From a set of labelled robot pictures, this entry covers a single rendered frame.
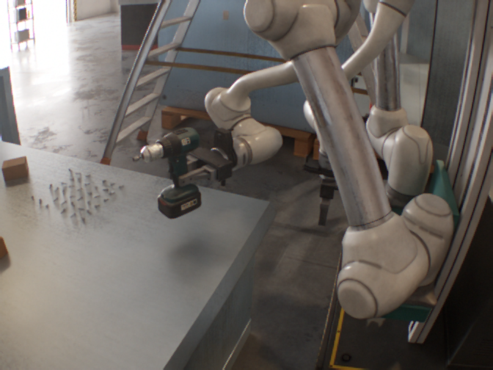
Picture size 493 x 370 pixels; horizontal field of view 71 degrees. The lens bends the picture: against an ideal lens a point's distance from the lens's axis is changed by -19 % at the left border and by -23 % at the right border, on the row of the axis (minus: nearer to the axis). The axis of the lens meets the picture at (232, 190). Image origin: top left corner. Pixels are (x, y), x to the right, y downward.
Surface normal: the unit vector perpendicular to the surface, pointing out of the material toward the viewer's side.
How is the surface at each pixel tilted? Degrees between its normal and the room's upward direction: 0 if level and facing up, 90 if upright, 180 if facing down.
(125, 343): 0
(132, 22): 90
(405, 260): 53
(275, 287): 0
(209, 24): 90
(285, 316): 0
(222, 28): 90
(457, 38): 90
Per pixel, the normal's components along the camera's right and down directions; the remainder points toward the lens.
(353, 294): -0.72, 0.47
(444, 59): -0.42, 0.47
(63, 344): 0.02, -0.85
